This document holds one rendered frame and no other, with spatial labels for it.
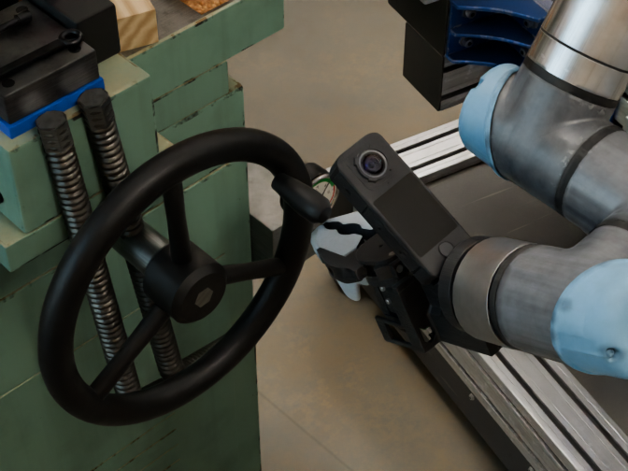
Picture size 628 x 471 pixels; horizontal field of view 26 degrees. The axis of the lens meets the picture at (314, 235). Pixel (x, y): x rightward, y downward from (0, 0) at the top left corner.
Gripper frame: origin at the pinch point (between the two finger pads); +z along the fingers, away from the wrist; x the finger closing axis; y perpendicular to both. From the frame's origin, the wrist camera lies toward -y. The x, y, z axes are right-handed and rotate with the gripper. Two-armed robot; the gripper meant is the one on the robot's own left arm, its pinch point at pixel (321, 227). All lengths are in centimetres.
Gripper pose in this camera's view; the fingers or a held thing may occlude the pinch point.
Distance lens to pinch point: 113.2
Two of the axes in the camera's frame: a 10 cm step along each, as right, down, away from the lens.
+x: 7.4, -5.4, 4.1
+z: -5.5, -1.3, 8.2
